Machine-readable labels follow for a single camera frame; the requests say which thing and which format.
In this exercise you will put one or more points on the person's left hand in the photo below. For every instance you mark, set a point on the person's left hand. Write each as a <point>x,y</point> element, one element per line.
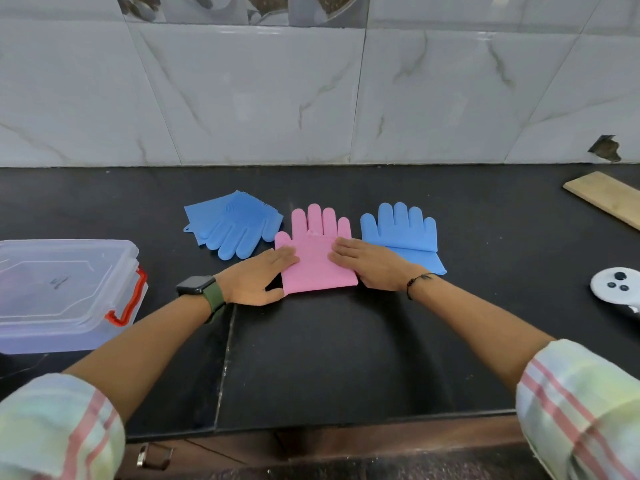
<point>250,282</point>

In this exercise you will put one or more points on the person's right hand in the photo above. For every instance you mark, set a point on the person's right hand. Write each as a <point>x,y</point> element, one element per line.
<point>380,267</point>

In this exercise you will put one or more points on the person's right fingers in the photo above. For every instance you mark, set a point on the person's right fingers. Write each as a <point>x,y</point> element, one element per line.
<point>347,250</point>

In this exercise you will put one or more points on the person's left thumb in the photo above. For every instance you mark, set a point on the person's left thumb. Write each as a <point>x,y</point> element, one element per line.
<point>270,297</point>

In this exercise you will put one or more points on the pink silicone glove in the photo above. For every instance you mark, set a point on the pink silicone glove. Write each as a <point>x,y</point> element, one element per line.
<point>315,229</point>

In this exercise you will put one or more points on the person's right forearm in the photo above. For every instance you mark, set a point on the person's right forearm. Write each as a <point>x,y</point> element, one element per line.
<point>480,327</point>

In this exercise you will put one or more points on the person's left forearm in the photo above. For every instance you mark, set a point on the person's left forearm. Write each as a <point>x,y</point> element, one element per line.
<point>145,344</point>

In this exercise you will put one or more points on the black smartwatch with green band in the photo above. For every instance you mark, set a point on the black smartwatch with green band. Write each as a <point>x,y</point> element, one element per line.
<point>197,285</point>

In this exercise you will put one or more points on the blue silicone glove with bristles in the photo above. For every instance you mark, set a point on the blue silicone glove with bristles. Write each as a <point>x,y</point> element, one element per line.
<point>235,224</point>

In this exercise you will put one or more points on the brown wooden cabinet front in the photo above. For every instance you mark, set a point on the brown wooden cabinet front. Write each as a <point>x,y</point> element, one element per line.
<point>350,449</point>

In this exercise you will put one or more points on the clear plastic storage box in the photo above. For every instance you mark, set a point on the clear plastic storage box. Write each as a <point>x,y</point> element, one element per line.
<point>60,294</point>

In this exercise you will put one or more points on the striped left shirt sleeve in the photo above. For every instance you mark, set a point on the striped left shirt sleeve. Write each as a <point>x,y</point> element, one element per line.
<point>50,429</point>

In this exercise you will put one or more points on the striped shirt sleeve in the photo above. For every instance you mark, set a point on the striped shirt sleeve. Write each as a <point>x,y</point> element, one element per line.
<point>580,409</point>
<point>50,429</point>

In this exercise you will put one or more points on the wooden cutting board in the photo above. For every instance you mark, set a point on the wooden cutting board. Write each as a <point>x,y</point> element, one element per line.
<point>607,197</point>

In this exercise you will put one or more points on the white handheld controller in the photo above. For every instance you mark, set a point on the white handheld controller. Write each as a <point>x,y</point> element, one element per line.
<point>612,289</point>

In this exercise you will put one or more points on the striped right shirt sleeve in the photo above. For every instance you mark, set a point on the striped right shirt sleeve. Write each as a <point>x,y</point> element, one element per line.
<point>580,409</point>

